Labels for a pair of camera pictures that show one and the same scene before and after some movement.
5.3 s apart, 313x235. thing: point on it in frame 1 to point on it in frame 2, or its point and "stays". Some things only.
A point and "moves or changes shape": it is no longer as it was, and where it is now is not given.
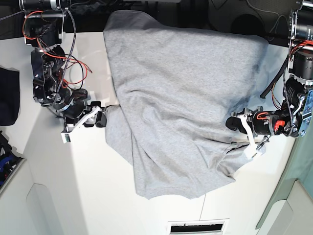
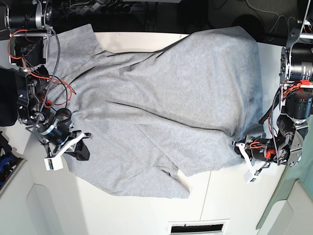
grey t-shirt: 171,91 moves or changes shape
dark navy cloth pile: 10,96 stays
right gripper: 287,121 to 257,150
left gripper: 76,109 to 56,131
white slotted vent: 195,226 stays
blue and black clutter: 9,161 stays
